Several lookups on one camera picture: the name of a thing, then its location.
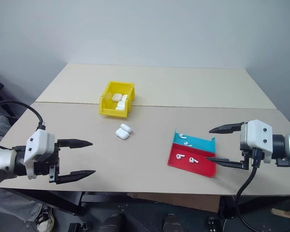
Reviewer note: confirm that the dark rounded shape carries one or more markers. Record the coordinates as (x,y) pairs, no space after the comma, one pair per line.
(172,223)
(110,223)

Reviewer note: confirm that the teal plastic tray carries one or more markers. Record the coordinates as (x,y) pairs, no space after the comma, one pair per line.
(200,143)

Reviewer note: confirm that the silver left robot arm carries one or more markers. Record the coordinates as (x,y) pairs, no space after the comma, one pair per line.
(1,159)

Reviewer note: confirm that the yellow plastic bin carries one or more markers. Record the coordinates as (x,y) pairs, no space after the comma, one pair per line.
(106,106)

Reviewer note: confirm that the black table frame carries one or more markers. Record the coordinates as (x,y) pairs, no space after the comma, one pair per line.
(62,201)

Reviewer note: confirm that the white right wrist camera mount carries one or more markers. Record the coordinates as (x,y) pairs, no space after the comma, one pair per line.
(259,135)

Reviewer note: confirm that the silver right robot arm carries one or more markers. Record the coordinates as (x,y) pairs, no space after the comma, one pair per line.
(288,146)

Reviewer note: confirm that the black and white sneaker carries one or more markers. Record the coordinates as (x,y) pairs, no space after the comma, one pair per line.
(46,218)

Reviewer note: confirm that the light wooden piece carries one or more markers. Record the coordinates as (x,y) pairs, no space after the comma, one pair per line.
(286,213)

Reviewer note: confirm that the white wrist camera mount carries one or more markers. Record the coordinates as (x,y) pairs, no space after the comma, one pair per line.
(35,145)
(259,135)

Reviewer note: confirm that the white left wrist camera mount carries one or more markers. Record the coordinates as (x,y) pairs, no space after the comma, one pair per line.
(35,145)

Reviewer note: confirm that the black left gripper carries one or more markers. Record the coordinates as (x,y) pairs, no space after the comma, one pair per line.
(53,159)

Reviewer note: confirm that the red plastic tray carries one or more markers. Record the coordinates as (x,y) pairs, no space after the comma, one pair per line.
(203,166)

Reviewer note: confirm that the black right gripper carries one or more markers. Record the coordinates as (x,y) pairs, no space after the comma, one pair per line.
(253,157)

